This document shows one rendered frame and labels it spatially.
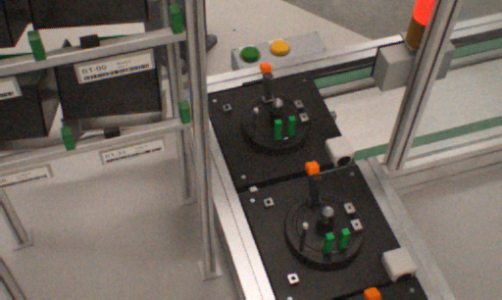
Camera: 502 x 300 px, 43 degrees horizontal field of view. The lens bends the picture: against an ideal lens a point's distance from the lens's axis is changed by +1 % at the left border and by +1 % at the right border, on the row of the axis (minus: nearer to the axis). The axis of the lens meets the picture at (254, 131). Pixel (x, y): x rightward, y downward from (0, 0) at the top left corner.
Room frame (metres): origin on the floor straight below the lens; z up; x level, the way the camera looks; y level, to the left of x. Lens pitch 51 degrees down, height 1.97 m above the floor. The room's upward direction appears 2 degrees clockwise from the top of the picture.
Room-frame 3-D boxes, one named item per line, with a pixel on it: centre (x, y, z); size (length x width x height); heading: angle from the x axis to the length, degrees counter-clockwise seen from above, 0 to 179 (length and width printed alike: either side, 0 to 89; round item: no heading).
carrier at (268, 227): (0.57, -0.13, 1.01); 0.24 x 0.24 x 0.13; 20
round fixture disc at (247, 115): (0.81, -0.04, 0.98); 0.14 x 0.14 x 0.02
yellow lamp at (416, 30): (0.77, -0.26, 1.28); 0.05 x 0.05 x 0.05
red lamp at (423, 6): (0.77, -0.26, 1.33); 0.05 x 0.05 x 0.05
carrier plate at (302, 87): (0.81, -0.04, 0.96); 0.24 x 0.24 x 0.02; 20
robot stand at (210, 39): (1.14, 0.20, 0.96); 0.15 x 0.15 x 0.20; 58
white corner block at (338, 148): (0.75, -0.17, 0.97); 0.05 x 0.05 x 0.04; 20
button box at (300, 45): (1.04, -0.05, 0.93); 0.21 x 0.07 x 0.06; 110
